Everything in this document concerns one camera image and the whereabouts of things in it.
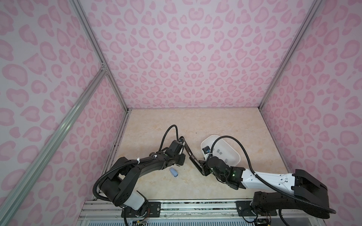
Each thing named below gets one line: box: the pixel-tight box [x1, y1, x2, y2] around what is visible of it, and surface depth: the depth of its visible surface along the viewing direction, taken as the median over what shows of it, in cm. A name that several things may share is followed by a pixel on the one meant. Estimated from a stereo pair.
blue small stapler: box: [169, 167, 179, 178], surface depth 86 cm
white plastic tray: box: [200, 135, 241, 167], surface depth 95 cm
